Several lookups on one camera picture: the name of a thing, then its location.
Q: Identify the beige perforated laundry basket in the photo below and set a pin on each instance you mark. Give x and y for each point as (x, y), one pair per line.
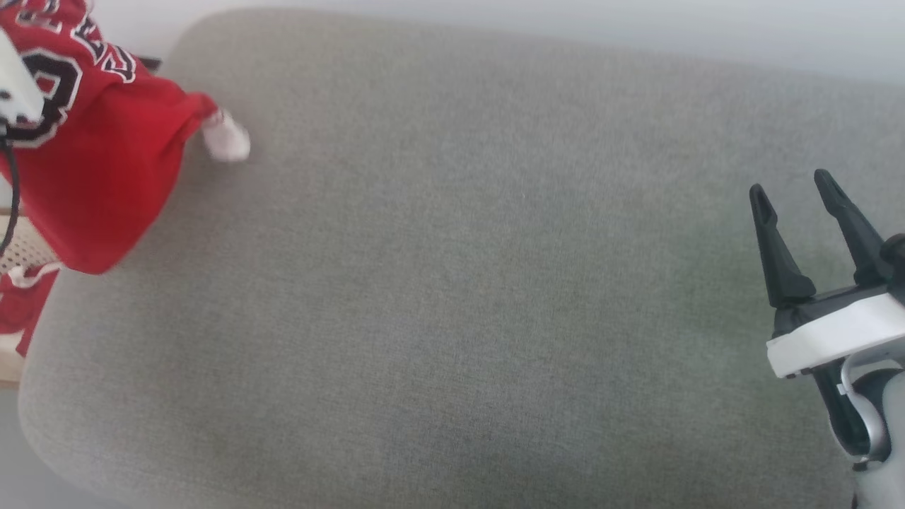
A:
(28, 247)

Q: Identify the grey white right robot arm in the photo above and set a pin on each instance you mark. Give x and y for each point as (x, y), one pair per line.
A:
(880, 438)

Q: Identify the red basketball jersey garment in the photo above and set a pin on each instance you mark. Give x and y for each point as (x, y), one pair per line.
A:
(106, 177)

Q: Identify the red garment with white trim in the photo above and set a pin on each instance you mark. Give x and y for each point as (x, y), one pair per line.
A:
(18, 304)

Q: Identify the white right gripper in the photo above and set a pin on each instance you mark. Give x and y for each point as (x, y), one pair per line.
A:
(834, 332)

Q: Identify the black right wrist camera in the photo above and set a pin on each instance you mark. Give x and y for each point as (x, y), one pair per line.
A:
(895, 256)

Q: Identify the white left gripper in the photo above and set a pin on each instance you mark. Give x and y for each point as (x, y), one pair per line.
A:
(18, 92)

